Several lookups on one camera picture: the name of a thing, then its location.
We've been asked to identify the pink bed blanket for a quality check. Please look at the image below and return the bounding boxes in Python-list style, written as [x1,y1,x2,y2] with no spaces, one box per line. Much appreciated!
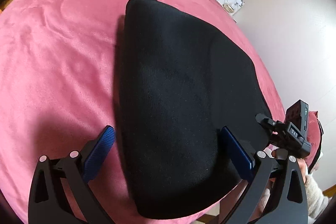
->
[1,0,285,223]

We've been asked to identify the glass jar on nightstand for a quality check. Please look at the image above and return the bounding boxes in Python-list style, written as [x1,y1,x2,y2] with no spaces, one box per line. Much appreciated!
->
[223,3,235,14]

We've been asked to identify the black pants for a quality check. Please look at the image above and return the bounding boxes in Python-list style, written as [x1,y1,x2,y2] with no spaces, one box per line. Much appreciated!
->
[119,0,271,220]

